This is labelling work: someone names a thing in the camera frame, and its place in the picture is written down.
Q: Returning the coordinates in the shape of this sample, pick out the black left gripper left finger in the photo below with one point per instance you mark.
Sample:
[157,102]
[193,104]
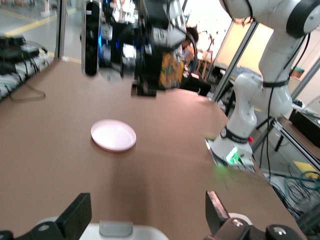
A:
[75,215]

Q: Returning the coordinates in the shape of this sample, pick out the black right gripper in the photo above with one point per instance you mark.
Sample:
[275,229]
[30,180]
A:
[160,35]

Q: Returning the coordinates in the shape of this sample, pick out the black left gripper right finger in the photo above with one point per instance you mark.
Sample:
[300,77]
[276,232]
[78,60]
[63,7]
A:
[217,220]

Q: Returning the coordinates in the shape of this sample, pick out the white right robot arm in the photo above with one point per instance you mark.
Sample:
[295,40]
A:
[250,100]

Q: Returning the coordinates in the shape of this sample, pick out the seated person in background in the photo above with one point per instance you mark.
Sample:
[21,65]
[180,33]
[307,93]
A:
[197,83]

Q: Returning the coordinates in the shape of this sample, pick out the pink round plate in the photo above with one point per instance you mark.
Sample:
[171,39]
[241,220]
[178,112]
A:
[112,135]

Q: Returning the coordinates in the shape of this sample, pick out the white lidded lunch box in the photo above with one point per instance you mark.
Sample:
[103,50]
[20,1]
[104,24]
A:
[145,233]

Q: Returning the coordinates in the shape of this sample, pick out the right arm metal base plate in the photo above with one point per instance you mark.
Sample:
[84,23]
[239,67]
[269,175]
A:
[246,163]

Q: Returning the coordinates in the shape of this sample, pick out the aluminium frame post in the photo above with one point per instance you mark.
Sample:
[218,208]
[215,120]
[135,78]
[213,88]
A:
[237,57]
[62,30]

